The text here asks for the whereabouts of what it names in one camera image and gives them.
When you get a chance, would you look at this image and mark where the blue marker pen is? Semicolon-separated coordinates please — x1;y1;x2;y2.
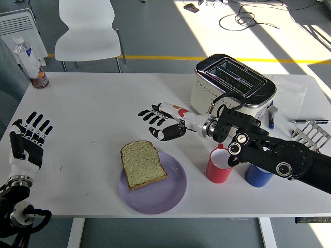
267;100;279;130

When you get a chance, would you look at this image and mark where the black table control panel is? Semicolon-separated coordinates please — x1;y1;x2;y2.
294;216;331;224

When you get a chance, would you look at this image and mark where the blue mug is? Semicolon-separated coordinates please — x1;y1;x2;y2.
244;164;275;188

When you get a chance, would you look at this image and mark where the person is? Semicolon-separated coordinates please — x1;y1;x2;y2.
0;37;31;145

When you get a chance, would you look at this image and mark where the black ballpoint pen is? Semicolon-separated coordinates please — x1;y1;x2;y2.
291;118;329;124

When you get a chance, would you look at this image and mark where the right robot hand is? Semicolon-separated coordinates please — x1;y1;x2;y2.
138;102;205;142

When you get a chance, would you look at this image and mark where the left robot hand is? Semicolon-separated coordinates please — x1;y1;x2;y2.
8;111;54;178

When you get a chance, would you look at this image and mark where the black floor pedal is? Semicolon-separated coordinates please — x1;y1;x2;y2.
183;3;200;13

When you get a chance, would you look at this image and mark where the black coiled floor cable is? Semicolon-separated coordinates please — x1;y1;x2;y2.
218;4;281;32

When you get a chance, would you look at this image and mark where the white table leg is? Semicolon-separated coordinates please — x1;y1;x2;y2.
258;217;278;248
66;218;86;248

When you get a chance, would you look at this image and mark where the metal toast rack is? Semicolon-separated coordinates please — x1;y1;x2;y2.
291;121;331;151

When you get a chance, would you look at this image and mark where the white panel heater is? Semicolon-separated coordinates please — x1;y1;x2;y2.
0;8;49;65

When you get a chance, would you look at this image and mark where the red mug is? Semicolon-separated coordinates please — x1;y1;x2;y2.
205;143;235;184

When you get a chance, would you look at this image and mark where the cream chrome toaster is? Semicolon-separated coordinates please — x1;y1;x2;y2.
189;53;277;122

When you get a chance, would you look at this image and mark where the white chair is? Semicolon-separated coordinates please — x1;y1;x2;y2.
54;0;127;73

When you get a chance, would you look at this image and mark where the bread slice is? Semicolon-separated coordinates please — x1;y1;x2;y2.
120;140;168;191

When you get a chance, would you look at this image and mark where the white floor cable bundle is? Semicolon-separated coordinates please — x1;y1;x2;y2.
205;0;229;8

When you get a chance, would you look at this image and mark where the purple plate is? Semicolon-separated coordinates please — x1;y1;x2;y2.
118;151;187;215

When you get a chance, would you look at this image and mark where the clear plastic drink bottle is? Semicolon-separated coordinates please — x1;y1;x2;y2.
12;35;50;90

